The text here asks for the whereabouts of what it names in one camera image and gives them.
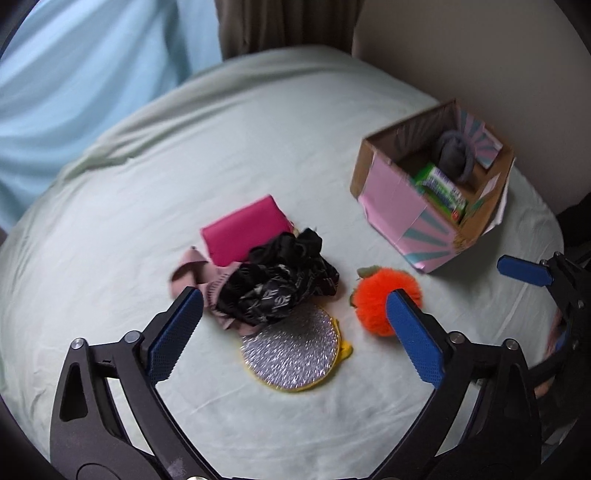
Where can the green packet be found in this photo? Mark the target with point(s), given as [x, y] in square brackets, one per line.
[438, 189]

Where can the brown curtain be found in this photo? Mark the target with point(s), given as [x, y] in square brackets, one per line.
[277, 23]

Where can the light blue curtain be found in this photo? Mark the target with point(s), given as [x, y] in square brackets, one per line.
[92, 69]

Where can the pink printed cardboard box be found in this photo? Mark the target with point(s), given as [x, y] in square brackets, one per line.
[392, 203]

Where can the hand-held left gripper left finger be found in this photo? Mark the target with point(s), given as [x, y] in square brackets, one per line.
[178, 325]

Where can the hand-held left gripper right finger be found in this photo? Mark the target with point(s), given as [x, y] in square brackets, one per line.
[415, 341]

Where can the magenta pouch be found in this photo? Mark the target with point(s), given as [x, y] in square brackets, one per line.
[240, 230]

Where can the grey cloth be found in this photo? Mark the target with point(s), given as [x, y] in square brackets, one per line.
[450, 152]

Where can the dusty pink cloth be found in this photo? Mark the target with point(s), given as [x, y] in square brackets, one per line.
[187, 272]

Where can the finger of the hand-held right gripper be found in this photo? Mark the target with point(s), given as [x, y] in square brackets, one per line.
[561, 344]
[524, 272]

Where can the orange fluffy plush toy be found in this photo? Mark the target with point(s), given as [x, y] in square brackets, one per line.
[374, 300]

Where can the round silver glitter pouch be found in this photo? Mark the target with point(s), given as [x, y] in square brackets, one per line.
[291, 350]

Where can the black patterned cloth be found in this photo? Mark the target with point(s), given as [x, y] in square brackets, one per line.
[268, 286]

